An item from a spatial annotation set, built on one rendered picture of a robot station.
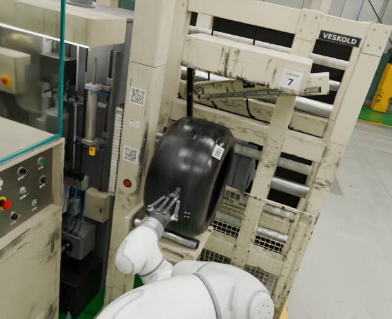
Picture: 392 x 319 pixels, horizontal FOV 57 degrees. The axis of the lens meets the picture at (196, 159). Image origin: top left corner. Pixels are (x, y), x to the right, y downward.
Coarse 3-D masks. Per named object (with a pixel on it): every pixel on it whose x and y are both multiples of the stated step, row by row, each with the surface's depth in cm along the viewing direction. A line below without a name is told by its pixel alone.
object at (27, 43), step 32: (0, 0) 116; (32, 0) 129; (64, 0) 143; (0, 32) 120; (32, 32) 133; (0, 64) 124; (32, 64) 138; (0, 96) 128; (32, 96) 143; (0, 128) 132; (32, 128) 149; (0, 160) 136
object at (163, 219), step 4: (152, 212) 132; (156, 212) 132; (160, 212) 136; (168, 212) 137; (148, 216) 131; (152, 216) 130; (156, 216) 130; (160, 216) 130; (164, 216) 132; (168, 216) 135; (160, 220) 129; (164, 220) 131; (168, 220) 134; (164, 224) 131
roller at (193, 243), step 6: (138, 222) 179; (162, 234) 176; (168, 234) 175; (174, 234) 175; (180, 234) 175; (174, 240) 175; (180, 240) 174; (186, 240) 173; (192, 240) 173; (198, 240) 174; (192, 246) 173; (198, 246) 173
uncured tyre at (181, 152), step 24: (192, 120) 167; (168, 144) 155; (192, 144) 154; (168, 168) 152; (192, 168) 150; (216, 168) 154; (144, 192) 160; (168, 192) 153; (192, 192) 150; (216, 192) 199; (192, 216) 154
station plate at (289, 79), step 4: (284, 72) 164; (288, 72) 164; (292, 72) 163; (296, 72) 163; (284, 76) 165; (288, 76) 164; (292, 76) 164; (296, 76) 163; (300, 76) 163; (280, 80) 166; (284, 80) 166; (288, 80) 165; (292, 80) 164; (296, 80) 164; (300, 80) 163; (280, 84) 167; (284, 84) 166; (288, 84) 165; (292, 84) 165; (296, 84) 164; (288, 88) 166; (292, 88) 165; (296, 88) 165
